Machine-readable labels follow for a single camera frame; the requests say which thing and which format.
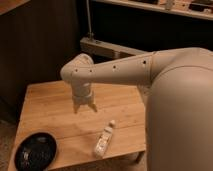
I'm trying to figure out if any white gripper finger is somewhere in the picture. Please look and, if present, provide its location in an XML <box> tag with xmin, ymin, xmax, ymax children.
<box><xmin>88</xmin><ymin>103</ymin><xmax>97</xmax><ymax>112</ymax></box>
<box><xmin>73</xmin><ymin>104</ymin><xmax>80</xmax><ymax>114</ymax></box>

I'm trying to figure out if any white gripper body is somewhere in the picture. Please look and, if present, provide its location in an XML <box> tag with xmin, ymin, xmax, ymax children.
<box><xmin>71</xmin><ymin>83</ymin><xmax>94</xmax><ymax>105</ymax></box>

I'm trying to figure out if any white plastic bottle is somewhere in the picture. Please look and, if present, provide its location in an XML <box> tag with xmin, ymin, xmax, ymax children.
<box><xmin>93</xmin><ymin>120</ymin><xmax>116</xmax><ymax>158</ymax></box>

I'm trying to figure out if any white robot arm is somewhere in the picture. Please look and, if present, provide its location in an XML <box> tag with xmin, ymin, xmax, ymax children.
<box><xmin>60</xmin><ymin>47</ymin><xmax>213</xmax><ymax>171</ymax></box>

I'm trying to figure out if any black ceramic bowl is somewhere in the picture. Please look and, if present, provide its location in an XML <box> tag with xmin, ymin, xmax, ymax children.
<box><xmin>14</xmin><ymin>132</ymin><xmax>57</xmax><ymax>171</ymax></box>

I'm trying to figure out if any wooden table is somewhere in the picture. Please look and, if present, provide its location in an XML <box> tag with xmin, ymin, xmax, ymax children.
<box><xmin>14</xmin><ymin>81</ymin><xmax>146</xmax><ymax>171</ymax></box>

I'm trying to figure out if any wooden beam shelf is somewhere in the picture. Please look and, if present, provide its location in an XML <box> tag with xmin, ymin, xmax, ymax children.
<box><xmin>80</xmin><ymin>37</ymin><xmax>144</xmax><ymax>59</ymax></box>

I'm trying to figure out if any metal pole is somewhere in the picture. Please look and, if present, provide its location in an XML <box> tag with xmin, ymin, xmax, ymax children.
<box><xmin>86</xmin><ymin>0</ymin><xmax>93</xmax><ymax>41</ymax></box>

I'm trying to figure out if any upper wooden shelf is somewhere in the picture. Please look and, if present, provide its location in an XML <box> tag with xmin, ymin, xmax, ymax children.
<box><xmin>94</xmin><ymin>0</ymin><xmax>213</xmax><ymax>21</ymax></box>

